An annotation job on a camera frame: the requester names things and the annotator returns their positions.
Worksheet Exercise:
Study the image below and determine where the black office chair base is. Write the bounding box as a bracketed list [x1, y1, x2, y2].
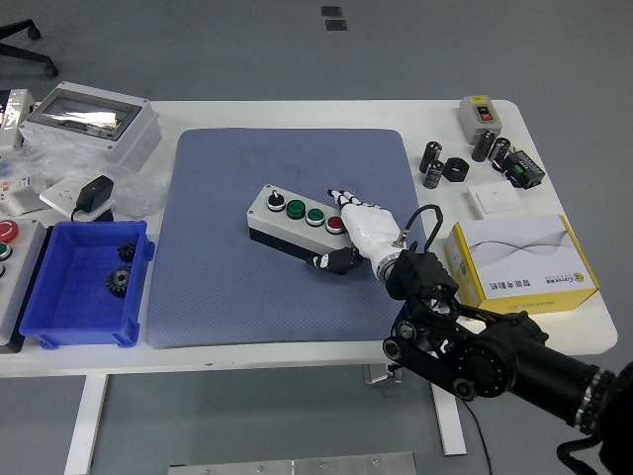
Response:
[0, 18, 59, 79]

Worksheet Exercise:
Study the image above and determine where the white box with orange print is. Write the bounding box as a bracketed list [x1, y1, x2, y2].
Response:
[0, 170, 50, 218]

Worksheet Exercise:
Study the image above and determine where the white boxy device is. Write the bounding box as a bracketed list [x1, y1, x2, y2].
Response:
[0, 88, 37, 152]

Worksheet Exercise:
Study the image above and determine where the yellow white cardboard box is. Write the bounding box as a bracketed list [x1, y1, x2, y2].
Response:
[443, 213, 601, 316]

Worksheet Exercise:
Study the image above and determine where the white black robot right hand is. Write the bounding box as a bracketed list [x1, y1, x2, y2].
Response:
[305, 186, 405, 283]

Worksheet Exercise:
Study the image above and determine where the blue-grey table mat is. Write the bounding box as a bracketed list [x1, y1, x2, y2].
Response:
[146, 127, 441, 350]

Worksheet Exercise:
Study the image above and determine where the grey red-black push switch box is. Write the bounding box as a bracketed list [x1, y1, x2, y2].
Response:
[456, 94, 510, 146]

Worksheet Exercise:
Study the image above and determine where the black power adapter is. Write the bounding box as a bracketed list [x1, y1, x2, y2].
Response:
[70, 174, 116, 223]

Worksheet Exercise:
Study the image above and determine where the black hex nut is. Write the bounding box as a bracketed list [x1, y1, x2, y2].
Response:
[442, 156, 470, 183]

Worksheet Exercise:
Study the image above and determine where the black cylindrical capacitor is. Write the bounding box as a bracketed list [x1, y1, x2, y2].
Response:
[418, 140, 444, 174]
[422, 158, 445, 190]
[471, 129, 497, 163]
[488, 137, 512, 169]

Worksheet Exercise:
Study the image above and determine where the grey four-button control box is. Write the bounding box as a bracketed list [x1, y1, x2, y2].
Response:
[245, 184, 355, 261]

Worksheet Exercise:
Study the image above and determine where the grey metal plate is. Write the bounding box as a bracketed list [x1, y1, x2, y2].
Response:
[167, 450, 417, 475]

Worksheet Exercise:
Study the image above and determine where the black green terminal module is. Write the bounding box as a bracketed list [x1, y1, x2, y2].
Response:
[498, 149, 547, 190]

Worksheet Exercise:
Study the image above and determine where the grey emergency-stop control box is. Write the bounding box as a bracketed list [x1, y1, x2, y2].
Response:
[0, 218, 50, 353]

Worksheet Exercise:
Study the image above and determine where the white table leg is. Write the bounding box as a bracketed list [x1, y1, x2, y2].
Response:
[62, 374, 110, 475]
[430, 383, 469, 457]

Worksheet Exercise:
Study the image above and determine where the grey under-table bracket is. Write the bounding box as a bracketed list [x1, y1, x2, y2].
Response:
[364, 364, 405, 386]

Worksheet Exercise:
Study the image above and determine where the black floor cable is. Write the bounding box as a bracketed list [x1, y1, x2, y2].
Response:
[459, 398, 494, 475]

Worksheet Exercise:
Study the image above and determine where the white wall switch plate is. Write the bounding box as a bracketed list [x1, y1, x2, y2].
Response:
[466, 180, 529, 222]

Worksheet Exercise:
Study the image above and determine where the clear plastic bag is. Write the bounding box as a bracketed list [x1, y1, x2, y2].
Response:
[0, 131, 169, 222]

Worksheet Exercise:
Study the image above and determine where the grey enclosure with clear lid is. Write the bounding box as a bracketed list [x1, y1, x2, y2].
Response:
[18, 81, 163, 173]

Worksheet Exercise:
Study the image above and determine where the blue plastic bin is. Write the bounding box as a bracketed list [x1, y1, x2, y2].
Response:
[18, 220, 156, 350]

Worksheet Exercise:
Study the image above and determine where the large black gear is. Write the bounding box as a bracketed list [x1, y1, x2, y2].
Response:
[104, 265, 134, 300]

